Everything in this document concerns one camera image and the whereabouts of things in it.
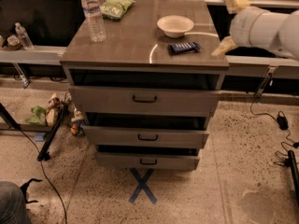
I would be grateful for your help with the white paper bowl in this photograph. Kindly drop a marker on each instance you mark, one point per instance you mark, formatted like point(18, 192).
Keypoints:
point(175, 26)

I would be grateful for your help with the bottom grey drawer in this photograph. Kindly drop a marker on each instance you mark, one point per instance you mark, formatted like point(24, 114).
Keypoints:
point(139, 161)

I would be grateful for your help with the blue tape cross mark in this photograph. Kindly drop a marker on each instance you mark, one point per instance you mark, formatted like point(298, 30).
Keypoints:
point(142, 185)

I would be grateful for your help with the grey drawer cabinet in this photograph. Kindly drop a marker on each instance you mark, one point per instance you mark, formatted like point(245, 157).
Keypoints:
point(135, 55)

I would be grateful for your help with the dark blue snack packet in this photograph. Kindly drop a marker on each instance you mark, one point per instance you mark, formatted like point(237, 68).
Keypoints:
point(185, 47)

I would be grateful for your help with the person knee in jeans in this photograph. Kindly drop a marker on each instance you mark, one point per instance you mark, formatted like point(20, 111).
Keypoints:
point(12, 205)

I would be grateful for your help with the clear plastic water bottle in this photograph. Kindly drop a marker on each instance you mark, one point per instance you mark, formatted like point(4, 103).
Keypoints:
point(93, 16)

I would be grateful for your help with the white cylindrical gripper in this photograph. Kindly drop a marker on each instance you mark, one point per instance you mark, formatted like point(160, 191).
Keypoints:
point(241, 26)

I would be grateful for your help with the green chip bag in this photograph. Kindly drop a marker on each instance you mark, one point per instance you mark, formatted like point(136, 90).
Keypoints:
point(115, 9)

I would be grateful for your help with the small figurine toy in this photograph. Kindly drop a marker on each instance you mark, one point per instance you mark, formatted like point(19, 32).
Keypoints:
point(77, 124)

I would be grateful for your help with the middle grey drawer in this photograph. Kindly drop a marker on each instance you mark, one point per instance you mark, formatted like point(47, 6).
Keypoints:
point(139, 137)

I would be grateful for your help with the grey drawer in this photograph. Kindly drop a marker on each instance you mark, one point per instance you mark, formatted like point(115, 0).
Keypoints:
point(137, 101)
point(139, 161)
point(139, 137)

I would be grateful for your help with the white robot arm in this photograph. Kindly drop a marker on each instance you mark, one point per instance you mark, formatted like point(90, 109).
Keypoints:
point(288, 36)

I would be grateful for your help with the black stand right edge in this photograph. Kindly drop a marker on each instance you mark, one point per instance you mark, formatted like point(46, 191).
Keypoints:
point(295, 174)

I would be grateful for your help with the top grey drawer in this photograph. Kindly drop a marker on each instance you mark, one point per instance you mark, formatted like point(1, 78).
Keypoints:
point(137, 101)

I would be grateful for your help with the green bag on floor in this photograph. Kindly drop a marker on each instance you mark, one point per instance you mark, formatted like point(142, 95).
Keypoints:
point(38, 116)

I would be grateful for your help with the round object on ledge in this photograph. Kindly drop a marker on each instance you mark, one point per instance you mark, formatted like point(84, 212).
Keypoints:
point(13, 41)

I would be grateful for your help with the small water bottle on ledge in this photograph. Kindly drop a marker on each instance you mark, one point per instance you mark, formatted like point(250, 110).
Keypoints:
point(23, 36)

